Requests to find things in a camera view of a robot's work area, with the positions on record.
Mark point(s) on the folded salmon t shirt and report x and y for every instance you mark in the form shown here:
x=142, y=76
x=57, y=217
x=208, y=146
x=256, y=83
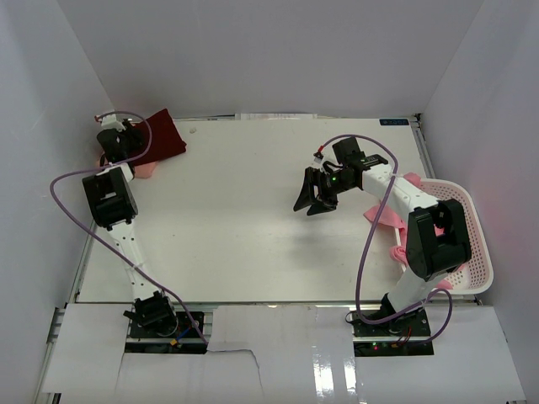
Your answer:
x=143, y=171

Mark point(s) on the pink t shirt in basket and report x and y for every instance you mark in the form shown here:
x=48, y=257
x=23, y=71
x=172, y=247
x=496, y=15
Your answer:
x=397, y=253

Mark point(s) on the white perforated plastic basket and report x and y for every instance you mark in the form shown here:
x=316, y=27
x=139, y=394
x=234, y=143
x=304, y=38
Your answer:
x=431, y=258

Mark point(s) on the dark red t shirt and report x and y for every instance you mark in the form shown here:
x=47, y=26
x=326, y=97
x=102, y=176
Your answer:
x=166, y=140

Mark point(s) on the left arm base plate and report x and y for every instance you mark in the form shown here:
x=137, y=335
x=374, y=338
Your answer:
x=153, y=319

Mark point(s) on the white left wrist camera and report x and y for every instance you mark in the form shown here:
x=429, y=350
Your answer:
x=110, y=121

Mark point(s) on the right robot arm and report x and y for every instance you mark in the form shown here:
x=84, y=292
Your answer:
x=378, y=182

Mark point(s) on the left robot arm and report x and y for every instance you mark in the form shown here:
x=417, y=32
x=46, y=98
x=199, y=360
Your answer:
x=114, y=209

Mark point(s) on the papers behind table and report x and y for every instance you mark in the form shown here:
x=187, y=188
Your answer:
x=275, y=116

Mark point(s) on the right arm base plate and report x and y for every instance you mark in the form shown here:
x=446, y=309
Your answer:
x=414, y=324

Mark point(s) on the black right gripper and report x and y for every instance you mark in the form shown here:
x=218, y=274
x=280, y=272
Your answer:
x=307, y=197

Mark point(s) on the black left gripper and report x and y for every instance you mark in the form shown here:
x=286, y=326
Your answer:
x=133, y=134

